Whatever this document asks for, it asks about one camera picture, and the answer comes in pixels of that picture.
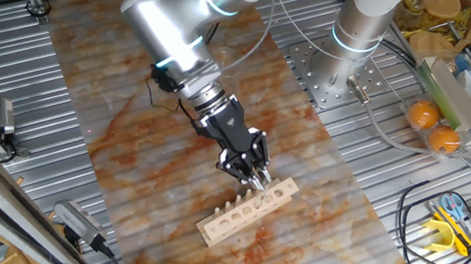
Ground clear glass test tube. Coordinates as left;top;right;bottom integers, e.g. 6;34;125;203
252;184;268;210

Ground clear plastic fruit container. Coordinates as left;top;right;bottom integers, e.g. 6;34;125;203
395;89;471;166

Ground black cable connector block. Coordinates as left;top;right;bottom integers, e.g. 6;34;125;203
146;65;181;95

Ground glass jar with lid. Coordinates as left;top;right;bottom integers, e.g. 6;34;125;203
398;0;428;21

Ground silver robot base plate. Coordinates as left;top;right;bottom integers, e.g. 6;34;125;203
280;31;394;119

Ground black camera clamp mount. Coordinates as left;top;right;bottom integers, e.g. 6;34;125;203
0;119;34;167

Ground wooden test tube rack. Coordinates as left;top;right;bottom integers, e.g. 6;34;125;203
192;163;303;260

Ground thin black wire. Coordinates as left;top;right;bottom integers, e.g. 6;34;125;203
140;76;206;123

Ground blue handled scissors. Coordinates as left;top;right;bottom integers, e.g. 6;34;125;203
436;190;468;221

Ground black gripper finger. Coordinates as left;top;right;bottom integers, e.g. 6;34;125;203
241;128;280;185
214;147;268;193

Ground wooden round disc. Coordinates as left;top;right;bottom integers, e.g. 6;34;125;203
406;29;456;57
420;0;463;21

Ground orange marble pattern mat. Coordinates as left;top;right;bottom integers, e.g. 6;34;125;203
4;0;471;264

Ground orange fruit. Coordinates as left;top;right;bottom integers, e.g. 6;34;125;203
427;122;464;156
404;97;442;132

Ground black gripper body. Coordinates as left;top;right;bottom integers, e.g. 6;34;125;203
189;90;260;158

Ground yellow curved plastic part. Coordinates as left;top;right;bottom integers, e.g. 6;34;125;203
417;217;458;255

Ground silver frame beam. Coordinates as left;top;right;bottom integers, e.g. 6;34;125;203
0;124;122;264

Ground green clear plastic box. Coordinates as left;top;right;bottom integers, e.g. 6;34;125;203
409;54;471;133

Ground yellow utility knife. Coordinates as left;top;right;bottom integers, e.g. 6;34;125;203
426;206;471;258

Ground grey depth camera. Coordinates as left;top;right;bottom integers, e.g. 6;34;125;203
48;197;113;252
0;96;20;137

